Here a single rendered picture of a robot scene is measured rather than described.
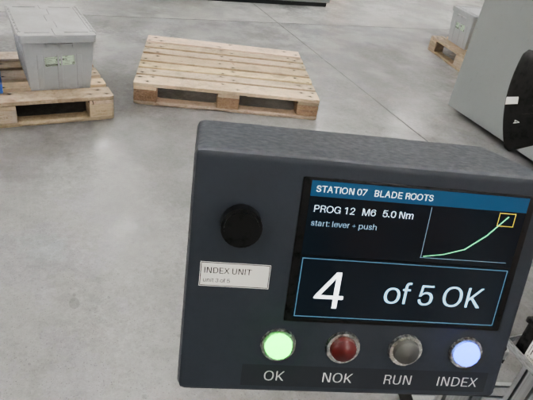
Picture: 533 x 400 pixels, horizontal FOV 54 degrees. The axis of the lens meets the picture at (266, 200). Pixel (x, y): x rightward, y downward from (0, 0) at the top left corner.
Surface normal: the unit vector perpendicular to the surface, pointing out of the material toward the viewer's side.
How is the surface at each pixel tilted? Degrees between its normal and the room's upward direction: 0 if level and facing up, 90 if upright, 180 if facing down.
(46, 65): 95
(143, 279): 0
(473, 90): 90
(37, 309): 0
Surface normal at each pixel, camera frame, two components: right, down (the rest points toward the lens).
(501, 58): -0.92, 0.09
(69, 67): 0.45, 0.62
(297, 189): 0.11, 0.32
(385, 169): 0.14, -0.07
